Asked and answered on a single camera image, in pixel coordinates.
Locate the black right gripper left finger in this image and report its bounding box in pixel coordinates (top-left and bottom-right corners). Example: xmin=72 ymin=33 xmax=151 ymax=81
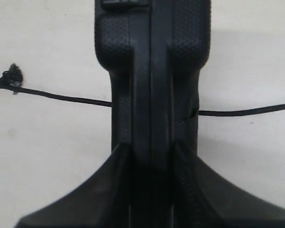
xmin=16 ymin=143 xmax=131 ymax=228

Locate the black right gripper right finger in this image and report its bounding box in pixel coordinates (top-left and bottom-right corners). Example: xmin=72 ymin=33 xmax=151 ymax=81
xmin=173 ymin=141 xmax=285 ymax=228

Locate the black plastic case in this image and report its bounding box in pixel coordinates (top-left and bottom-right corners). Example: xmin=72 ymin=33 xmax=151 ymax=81
xmin=93 ymin=0 xmax=213 ymax=167

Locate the black cord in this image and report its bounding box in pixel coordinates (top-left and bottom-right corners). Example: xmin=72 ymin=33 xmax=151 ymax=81
xmin=0 ymin=63 xmax=285 ymax=117

